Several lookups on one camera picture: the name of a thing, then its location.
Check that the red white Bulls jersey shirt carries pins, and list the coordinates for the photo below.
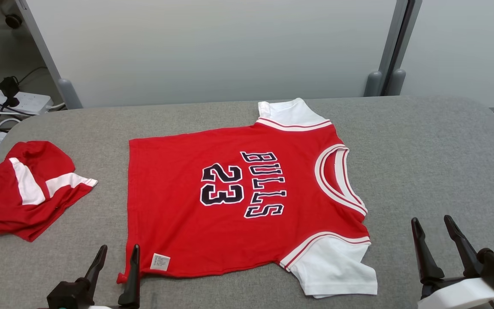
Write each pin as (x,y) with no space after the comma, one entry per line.
(170,223)

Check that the grey double partition post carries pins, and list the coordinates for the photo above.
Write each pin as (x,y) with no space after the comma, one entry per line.
(390,51)

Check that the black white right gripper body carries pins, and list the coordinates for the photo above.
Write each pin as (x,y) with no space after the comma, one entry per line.
(461,294)

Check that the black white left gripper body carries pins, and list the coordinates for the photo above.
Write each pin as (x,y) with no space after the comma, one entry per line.
(69,296)

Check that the black power plug adapter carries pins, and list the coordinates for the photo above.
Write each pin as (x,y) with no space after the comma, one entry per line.
(9,88)

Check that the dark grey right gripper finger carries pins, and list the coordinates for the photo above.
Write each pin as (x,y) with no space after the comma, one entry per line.
(468,253)
(427,262)

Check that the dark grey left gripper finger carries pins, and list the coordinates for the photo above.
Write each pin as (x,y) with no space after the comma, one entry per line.
(132,287)
(96,268)

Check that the white power strip with plug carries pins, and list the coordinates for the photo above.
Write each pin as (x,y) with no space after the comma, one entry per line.
(32,103)

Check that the narrow white partition panel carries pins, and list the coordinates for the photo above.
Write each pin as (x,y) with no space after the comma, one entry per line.
(465,47)

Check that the grey slanted partition post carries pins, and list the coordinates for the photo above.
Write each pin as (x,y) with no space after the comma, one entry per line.
(45,51)

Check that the wide white partition panel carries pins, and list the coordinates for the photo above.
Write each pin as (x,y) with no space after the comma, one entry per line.
(212,47)

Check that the black caster wheel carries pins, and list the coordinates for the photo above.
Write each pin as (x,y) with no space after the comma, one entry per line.
(13,20)

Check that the red white Bulls shorts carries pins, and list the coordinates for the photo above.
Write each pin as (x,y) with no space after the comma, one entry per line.
(2,210)

